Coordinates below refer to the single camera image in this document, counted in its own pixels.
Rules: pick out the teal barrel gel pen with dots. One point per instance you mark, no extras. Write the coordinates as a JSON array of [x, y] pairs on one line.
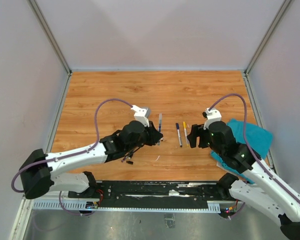
[[160, 127]]

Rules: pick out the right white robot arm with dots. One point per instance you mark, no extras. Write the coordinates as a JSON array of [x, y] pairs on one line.
[[269, 194]]

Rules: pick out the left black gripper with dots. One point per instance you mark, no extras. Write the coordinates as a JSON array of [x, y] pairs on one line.
[[156, 135]]

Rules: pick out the white marker yellow end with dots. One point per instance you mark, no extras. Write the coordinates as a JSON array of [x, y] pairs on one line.
[[185, 133]]

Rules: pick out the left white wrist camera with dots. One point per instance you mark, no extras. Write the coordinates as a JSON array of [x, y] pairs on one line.
[[141, 114]]

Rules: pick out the left aluminium frame post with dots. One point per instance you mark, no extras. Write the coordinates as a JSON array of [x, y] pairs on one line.
[[49, 34]]

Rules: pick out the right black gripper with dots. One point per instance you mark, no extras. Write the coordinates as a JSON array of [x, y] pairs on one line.
[[197, 130]]

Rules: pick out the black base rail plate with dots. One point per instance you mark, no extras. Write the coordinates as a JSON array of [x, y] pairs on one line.
[[151, 192]]

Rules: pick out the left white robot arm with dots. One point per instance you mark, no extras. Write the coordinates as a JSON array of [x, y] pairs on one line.
[[51, 172]]

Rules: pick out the aluminium frame post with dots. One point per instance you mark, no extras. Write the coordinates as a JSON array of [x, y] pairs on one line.
[[284, 7], [49, 34]]

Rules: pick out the grey slotted cable duct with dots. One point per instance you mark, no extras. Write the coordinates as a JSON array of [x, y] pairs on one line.
[[83, 205]]

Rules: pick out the white pen black tip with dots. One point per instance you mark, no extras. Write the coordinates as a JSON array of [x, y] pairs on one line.
[[179, 134]]

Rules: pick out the right aluminium frame post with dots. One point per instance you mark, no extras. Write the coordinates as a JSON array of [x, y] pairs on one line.
[[284, 7]]

